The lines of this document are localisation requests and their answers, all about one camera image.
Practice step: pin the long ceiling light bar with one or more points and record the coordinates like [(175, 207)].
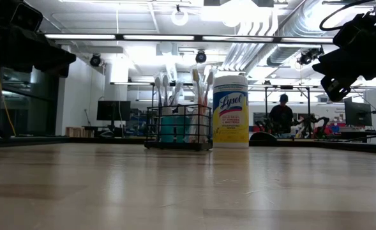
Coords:
[(79, 36)]

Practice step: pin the silver ventilation duct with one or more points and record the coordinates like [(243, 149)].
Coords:
[(302, 19)]

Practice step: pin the Lysol wipes canister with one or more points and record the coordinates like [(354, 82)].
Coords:
[(230, 108)]

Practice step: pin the person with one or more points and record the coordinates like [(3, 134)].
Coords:
[(281, 116)]

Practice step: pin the black hanging camera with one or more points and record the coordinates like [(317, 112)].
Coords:
[(95, 60), (307, 58), (200, 57)]

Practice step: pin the black computer monitor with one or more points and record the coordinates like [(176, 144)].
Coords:
[(358, 113), (114, 110)]

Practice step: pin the background black robot arm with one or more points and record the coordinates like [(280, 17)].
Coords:
[(315, 123)]

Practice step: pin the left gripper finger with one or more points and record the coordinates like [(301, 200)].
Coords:
[(63, 62)]

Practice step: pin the stack of wooden blocks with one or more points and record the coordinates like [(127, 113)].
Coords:
[(79, 132)]

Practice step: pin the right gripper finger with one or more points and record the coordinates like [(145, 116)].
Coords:
[(326, 66)]

